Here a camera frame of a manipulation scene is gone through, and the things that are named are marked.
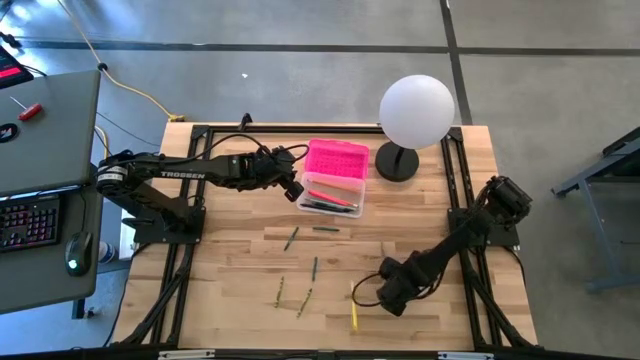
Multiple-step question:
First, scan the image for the orange pencil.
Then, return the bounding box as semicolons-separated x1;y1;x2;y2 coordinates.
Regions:
306;178;365;194

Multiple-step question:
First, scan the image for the grey laptop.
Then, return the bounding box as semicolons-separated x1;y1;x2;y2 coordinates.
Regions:
0;69;102;197

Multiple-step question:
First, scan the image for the grey desk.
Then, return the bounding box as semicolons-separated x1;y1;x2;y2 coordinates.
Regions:
0;183;105;317

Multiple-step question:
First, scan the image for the white metal bracket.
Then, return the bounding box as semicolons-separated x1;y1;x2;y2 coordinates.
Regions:
157;349;216;360
437;351;495;360

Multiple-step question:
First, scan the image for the black aluminium table frame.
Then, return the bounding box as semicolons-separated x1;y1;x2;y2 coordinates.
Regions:
110;122;540;351

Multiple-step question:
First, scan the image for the pink pen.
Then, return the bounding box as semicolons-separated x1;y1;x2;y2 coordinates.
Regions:
307;189;360;209

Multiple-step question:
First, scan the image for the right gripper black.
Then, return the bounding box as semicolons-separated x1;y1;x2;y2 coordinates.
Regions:
375;252;432;318

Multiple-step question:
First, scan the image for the red-handled screwdriver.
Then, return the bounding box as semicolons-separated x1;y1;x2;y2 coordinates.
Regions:
9;95;44;123

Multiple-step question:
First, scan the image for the grey metal table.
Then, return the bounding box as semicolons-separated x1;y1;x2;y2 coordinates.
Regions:
549;125;640;295

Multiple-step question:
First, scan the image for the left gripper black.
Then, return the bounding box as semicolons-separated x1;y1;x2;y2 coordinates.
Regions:
257;144;307;204

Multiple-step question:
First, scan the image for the white plastic bottle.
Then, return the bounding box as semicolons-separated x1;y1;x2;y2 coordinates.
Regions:
97;240;120;265

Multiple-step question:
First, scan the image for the black device red display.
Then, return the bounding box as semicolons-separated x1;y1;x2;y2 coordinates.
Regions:
0;44;35;90

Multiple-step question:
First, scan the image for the black computer mouse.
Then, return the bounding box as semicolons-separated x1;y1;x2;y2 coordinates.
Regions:
64;231;95;280

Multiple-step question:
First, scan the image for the backlit black keyboard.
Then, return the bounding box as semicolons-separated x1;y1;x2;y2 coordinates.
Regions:
0;193;64;254

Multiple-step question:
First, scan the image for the white globe lamp black base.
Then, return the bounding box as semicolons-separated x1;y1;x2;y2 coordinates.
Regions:
374;74;456;183

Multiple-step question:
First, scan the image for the pink and clear pencil box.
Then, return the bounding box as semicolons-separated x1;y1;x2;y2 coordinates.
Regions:
295;138;372;220

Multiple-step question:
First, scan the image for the yellow cable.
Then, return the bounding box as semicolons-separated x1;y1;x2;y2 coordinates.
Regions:
54;0;186;124

